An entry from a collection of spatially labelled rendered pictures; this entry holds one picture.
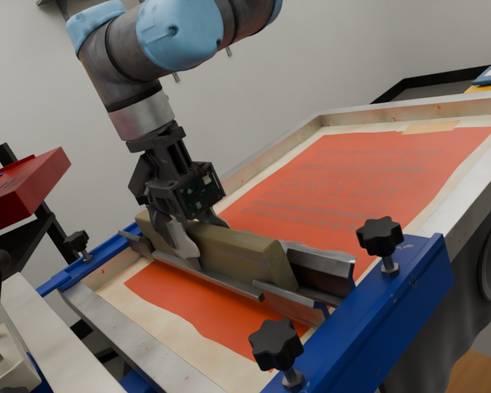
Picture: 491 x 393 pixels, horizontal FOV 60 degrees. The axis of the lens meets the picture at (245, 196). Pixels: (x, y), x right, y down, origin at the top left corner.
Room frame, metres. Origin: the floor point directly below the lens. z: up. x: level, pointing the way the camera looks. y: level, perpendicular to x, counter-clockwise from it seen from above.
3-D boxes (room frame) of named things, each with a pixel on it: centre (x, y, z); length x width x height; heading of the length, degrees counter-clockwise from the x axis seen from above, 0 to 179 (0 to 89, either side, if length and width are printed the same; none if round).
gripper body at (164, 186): (0.55, 0.08, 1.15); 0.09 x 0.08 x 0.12; 32
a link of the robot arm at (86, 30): (0.55, 0.08, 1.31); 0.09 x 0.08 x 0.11; 42
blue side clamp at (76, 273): (0.80, 0.25, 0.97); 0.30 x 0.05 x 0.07; 122
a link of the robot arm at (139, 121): (0.56, 0.08, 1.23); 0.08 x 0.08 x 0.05
